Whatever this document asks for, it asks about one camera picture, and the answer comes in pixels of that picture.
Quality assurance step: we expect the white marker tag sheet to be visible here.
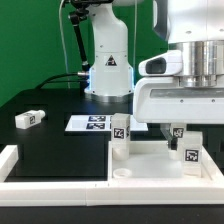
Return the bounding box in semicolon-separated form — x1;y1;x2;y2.
65;115;147;132

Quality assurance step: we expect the white cable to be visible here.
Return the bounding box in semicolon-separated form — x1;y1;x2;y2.
58;0;72;90

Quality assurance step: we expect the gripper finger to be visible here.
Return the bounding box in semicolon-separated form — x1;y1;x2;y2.
160;123;177;150

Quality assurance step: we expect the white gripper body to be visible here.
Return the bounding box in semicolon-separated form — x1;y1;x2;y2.
133;50;224;124

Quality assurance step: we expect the white U-shaped obstacle fence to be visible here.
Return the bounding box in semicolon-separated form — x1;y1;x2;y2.
0;145;224;207

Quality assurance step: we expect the white square tabletop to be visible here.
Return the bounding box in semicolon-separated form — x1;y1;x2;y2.
108;141;224;181

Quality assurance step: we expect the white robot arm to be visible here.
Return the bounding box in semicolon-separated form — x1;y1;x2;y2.
85;0;224;141

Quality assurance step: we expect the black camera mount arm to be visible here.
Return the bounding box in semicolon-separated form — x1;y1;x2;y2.
62;0;114;72

